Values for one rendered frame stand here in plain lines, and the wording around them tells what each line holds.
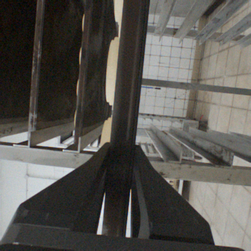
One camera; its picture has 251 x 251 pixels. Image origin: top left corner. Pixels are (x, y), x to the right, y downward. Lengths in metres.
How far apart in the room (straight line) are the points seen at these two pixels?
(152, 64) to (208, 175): 3.12
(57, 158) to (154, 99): 3.11
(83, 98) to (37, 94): 0.09
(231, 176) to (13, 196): 4.11
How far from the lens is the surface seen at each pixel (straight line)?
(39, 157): 0.43
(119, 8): 0.17
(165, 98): 3.49
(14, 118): 0.57
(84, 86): 0.42
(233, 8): 0.81
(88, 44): 0.44
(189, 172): 0.42
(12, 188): 4.33
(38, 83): 0.45
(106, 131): 0.15
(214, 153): 0.51
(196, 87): 1.06
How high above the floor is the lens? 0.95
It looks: 1 degrees up
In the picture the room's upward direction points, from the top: 84 degrees counter-clockwise
